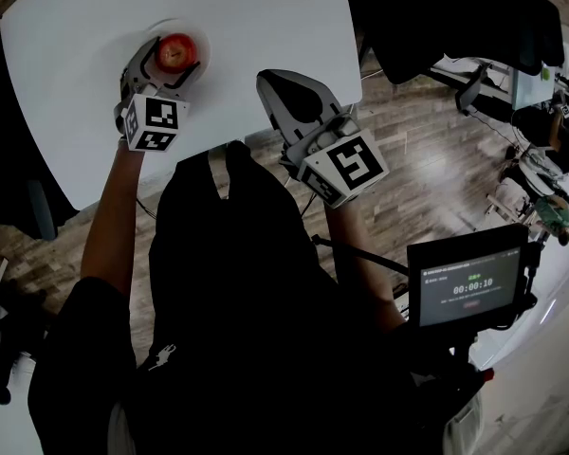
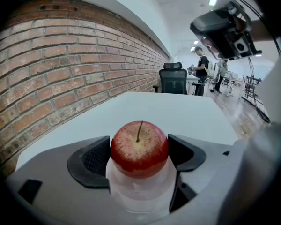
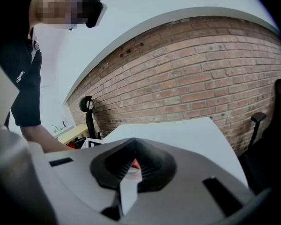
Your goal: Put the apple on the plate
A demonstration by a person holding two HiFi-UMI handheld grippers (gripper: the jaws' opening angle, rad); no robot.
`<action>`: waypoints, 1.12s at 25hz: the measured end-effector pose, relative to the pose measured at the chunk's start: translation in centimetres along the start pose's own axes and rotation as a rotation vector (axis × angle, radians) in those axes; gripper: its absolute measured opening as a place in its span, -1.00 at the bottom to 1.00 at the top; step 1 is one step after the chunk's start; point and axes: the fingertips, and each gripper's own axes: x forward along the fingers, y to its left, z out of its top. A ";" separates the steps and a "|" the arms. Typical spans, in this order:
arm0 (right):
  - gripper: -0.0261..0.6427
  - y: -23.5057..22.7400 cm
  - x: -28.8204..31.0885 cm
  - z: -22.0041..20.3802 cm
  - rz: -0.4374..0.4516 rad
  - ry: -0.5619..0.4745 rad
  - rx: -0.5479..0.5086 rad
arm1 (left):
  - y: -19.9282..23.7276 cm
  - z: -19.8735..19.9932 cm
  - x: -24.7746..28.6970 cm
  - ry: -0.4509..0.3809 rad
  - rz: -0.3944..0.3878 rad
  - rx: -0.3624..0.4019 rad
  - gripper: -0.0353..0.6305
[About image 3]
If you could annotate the yellow table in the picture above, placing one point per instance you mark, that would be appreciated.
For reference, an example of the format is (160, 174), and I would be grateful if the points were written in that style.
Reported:
(71, 132)

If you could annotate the black office chair with headrest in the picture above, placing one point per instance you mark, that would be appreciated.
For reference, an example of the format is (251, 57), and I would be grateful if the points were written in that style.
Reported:
(90, 121)

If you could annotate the person's left forearm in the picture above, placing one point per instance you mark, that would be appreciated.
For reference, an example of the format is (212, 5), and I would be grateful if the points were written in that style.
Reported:
(45, 138)

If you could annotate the red apple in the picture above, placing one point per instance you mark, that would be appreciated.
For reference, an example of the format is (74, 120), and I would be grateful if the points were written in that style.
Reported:
(136, 164)

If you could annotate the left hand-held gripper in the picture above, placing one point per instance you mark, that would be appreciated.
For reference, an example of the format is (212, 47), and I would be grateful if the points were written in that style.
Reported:
(91, 143)

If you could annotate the red box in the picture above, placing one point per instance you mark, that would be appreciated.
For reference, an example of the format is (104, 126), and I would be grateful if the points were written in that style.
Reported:
(71, 144)

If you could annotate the black office chair with armrest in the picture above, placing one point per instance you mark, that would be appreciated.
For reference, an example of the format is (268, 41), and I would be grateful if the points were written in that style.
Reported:
(271, 135)

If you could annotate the black polo shirt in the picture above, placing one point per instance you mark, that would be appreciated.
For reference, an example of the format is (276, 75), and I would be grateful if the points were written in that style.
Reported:
(25, 62)

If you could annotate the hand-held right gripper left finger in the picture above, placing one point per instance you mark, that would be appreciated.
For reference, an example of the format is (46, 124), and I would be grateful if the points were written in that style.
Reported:
(112, 170)

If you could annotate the black and white head camera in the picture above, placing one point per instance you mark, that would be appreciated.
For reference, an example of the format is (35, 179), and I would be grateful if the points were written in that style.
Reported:
(92, 7)

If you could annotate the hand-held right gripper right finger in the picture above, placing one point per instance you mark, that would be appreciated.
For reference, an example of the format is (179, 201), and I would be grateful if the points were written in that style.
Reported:
(159, 165)

